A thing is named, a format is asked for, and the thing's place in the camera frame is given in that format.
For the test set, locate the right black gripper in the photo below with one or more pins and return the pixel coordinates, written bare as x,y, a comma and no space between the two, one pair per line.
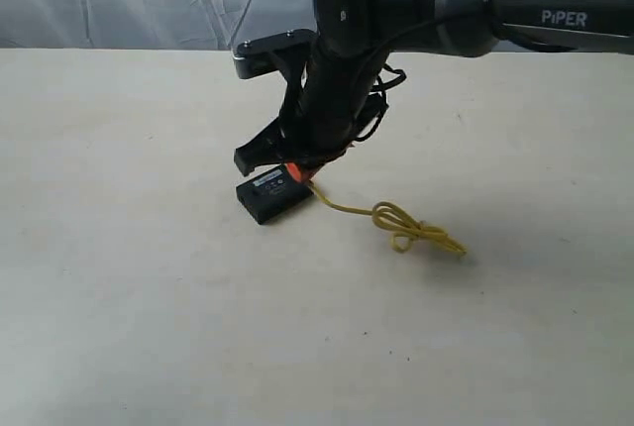
317,127

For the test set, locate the small black electronic box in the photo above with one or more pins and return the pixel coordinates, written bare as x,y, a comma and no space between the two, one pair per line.
271,194

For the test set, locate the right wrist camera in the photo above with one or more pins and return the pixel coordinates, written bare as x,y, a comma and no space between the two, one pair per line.
286,53

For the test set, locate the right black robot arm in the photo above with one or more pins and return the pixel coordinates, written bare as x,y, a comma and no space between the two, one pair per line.
335,96

